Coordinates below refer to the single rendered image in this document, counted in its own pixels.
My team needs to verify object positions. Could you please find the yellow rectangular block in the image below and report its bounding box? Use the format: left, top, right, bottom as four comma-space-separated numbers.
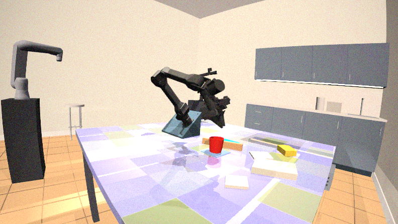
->
277, 145, 297, 156

